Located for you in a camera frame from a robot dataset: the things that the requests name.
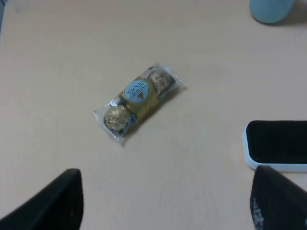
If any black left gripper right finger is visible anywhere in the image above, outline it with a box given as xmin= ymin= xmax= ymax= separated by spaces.
xmin=250 ymin=166 xmax=307 ymax=230

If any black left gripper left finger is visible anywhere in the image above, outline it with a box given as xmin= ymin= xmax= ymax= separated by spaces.
xmin=0 ymin=168 xmax=84 ymax=230

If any black and white eraser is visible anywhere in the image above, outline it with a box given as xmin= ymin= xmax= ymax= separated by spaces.
xmin=242 ymin=120 xmax=307 ymax=173

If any Ferrero Rocher chocolate pack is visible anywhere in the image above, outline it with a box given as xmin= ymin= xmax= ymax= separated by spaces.
xmin=93 ymin=63 xmax=186 ymax=145

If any light blue cup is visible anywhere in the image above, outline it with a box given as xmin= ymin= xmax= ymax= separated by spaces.
xmin=249 ymin=0 xmax=295 ymax=24

